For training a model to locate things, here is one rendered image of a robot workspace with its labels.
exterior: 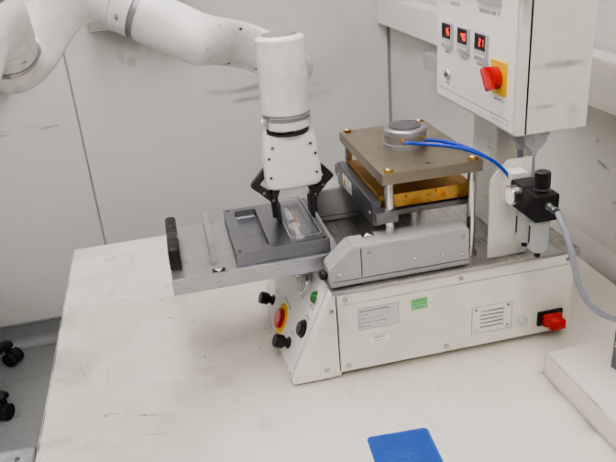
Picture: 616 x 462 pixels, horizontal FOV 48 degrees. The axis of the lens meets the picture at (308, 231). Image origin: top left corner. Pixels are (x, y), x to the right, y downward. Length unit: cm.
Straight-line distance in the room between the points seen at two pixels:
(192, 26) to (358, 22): 160
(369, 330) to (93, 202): 174
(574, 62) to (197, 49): 61
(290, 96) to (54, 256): 186
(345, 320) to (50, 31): 69
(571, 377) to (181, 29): 85
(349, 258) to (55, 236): 185
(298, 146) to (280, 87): 11
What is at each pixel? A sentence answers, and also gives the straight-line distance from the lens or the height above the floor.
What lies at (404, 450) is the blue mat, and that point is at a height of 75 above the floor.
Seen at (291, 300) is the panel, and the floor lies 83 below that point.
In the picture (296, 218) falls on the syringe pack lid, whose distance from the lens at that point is 126.
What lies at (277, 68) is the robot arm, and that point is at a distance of 115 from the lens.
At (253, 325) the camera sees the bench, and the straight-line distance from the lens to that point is 143.
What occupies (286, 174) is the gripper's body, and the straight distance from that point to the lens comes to 121.
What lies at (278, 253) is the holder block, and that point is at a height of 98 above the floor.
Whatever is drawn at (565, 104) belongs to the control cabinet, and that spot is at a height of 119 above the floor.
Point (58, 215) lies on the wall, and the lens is 281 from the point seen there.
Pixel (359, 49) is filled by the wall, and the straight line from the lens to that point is 275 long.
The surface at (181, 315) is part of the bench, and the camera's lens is 151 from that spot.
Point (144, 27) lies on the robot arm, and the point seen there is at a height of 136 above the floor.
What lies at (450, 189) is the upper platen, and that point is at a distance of 124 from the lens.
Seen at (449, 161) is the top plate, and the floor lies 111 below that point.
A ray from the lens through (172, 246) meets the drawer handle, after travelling 120.
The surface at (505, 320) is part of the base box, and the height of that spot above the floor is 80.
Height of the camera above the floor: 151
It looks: 25 degrees down
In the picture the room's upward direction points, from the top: 5 degrees counter-clockwise
